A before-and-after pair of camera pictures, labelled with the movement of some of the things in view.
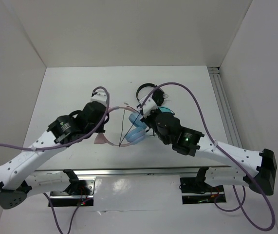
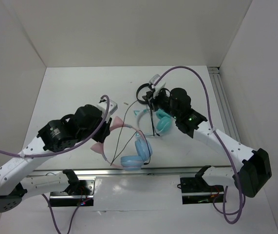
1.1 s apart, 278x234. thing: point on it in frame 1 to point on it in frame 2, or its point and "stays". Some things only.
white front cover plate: (138, 190) stays
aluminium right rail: (230, 127) stays
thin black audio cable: (122, 123) to (112, 163)
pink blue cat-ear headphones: (135, 137) to (130, 163)
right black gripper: (146, 120) to (153, 101)
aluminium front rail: (134, 170) stays
